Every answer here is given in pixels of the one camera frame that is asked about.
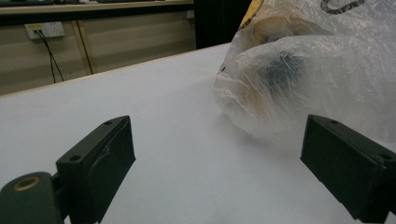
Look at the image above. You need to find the long wooden desk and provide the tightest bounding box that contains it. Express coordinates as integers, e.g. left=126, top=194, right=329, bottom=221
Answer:
left=0, top=0, right=194, bottom=26

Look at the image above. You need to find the wooden desk leg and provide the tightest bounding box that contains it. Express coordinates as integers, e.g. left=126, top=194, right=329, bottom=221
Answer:
left=70, top=20, right=95, bottom=77

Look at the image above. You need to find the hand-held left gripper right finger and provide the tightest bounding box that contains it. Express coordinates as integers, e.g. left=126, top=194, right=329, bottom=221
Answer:
left=300, top=114, right=396, bottom=224

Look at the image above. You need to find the white wall socket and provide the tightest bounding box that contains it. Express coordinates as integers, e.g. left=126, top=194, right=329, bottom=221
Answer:
left=24, top=21, right=66, bottom=40

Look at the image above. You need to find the translucent white plastic bag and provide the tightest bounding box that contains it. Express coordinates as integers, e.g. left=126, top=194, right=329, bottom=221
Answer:
left=213, top=0, right=396, bottom=144

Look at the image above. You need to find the black wall cable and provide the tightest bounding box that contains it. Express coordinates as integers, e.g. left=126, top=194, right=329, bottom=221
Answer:
left=35, top=29, right=65, bottom=82
left=35, top=29, right=57, bottom=84

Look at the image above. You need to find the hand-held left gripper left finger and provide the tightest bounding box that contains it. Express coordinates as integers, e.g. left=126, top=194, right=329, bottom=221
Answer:
left=55, top=115, right=136, bottom=224

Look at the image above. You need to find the dark curtain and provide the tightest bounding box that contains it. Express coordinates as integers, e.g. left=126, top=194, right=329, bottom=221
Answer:
left=193, top=0, right=254, bottom=50

